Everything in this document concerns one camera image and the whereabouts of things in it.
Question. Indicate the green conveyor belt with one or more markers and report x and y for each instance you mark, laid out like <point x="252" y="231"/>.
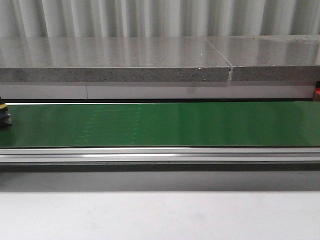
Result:
<point x="183" y="124"/>

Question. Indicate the aluminium conveyor side rail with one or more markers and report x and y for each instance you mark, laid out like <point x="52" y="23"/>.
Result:
<point x="159" y="159"/>

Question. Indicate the white corrugated curtain backdrop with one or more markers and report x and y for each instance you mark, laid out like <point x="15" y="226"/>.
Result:
<point x="158" y="18"/>

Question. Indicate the red object at right edge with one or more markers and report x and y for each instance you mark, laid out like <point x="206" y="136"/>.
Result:
<point x="316" y="96"/>

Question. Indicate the grey stone slab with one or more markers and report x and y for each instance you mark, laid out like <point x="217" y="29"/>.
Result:
<point x="110" y="59"/>
<point x="279" y="58"/>

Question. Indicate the grey stone slab right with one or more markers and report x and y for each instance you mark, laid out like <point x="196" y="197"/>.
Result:
<point x="279" y="58"/>

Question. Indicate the grey stone slab left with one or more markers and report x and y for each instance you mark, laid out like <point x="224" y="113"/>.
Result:
<point x="110" y="59"/>

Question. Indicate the push button switch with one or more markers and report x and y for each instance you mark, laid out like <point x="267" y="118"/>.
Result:
<point x="5" y="117"/>

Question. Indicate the white panel under slabs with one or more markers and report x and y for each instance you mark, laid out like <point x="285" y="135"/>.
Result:
<point x="139" y="91"/>

